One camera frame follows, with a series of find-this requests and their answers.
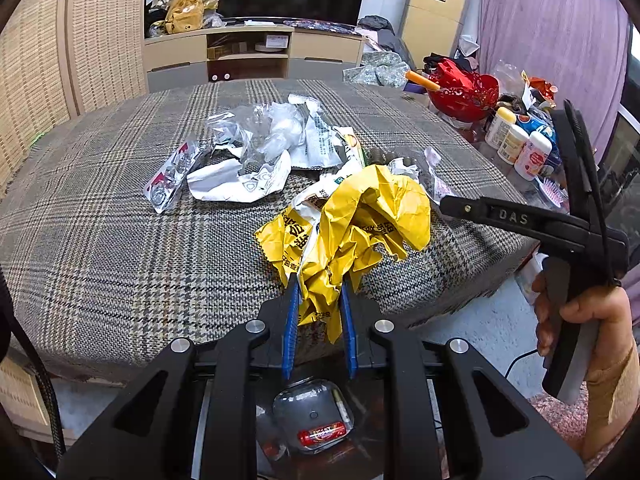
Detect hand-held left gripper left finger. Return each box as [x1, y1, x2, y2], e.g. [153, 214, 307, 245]
[57, 274, 302, 480]

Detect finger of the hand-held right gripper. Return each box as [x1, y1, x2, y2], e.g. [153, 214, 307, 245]
[440, 194, 590, 257]
[550, 99, 609, 232]

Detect yellow bag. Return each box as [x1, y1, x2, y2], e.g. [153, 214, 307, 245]
[164, 0, 206, 35]

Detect small clear plastic wrapper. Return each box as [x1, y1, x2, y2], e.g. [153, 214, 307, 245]
[422, 146, 458, 200]

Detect thin black cable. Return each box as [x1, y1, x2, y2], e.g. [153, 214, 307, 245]
[502, 346, 544, 382]

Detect woven rattan screen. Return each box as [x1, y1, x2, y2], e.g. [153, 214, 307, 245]
[0, 0, 149, 196]

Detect red cylindrical wrapper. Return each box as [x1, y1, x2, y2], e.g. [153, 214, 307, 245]
[299, 421, 347, 447]

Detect white bottle with pink label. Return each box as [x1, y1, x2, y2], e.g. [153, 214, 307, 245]
[514, 131, 554, 181]

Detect pink white packages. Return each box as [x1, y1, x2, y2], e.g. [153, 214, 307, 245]
[497, 124, 530, 164]

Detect plaid blanket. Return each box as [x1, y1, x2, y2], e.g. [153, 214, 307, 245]
[0, 78, 538, 386]

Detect white bottle with yellow cap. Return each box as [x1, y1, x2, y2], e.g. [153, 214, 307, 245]
[484, 106, 517, 150]

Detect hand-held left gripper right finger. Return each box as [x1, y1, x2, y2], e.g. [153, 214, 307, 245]
[341, 279, 587, 480]

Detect green and beige carton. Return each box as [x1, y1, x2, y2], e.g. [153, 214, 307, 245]
[327, 127, 368, 168]

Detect beige television cabinet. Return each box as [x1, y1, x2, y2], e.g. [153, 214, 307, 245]
[144, 21, 366, 93]

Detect yellow plastic wrapper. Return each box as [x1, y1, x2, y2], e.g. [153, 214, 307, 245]
[255, 164, 432, 345]

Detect red and clear packet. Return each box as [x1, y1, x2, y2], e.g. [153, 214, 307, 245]
[142, 139, 202, 215]

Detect metal trash bin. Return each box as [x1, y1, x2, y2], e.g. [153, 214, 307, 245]
[197, 360, 441, 480]

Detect pink fleece pants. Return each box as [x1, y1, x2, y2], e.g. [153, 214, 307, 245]
[525, 394, 594, 464]

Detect pink hairbrush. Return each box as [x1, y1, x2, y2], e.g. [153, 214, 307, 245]
[537, 176, 572, 211]

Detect blue snack packet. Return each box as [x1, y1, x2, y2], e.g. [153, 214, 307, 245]
[517, 110, 559, 171]

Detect red plastic basket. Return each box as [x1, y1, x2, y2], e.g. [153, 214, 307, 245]
[425, 58, 501, 124]

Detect dark heap of clothes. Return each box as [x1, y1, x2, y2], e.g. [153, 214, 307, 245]
[357, 15, 417, 68]

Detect person's right hand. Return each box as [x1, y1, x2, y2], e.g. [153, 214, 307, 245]
[532, 272, 635, 361]

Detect white silver foil wrapper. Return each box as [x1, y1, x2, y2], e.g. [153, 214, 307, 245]
[187, 150, 293, 206]

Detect cluster of brown nuts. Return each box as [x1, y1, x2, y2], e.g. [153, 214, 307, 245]
[366, 146, 427, 186]

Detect gold standing air conditioner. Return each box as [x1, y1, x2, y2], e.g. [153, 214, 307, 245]
[400, 0, 474, 64]

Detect white packet with green print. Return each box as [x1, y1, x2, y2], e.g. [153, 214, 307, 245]
[289, 94, 347, 171]

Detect orange snack bag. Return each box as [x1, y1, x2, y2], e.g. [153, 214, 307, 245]
[520, 72, 559, 111]

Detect person's right forearm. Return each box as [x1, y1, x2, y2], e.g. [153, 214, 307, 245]
[582, 332, 640, 463]

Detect purple curtain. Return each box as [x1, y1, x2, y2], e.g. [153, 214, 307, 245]
[472, 0, 632, 161]

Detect orange tube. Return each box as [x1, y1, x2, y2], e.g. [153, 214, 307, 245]
[405, 70, 442, 92]

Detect grey floral cushion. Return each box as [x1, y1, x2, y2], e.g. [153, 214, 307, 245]
[342, 51, 414, 89]

